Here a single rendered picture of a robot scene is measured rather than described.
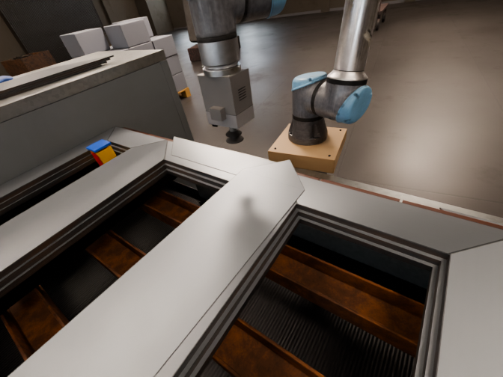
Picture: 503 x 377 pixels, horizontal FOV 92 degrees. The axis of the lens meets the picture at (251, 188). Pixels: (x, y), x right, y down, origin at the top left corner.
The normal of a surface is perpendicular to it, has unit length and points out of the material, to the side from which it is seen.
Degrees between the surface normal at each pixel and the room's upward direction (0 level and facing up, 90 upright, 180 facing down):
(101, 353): 0
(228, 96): 88
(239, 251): 0
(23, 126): 90
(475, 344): 0
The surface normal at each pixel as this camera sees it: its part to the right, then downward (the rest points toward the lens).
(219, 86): -0.55, 0.57
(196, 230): -0.14, -0.76
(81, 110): 0.82, 0.27
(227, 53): 0.46, 0.51
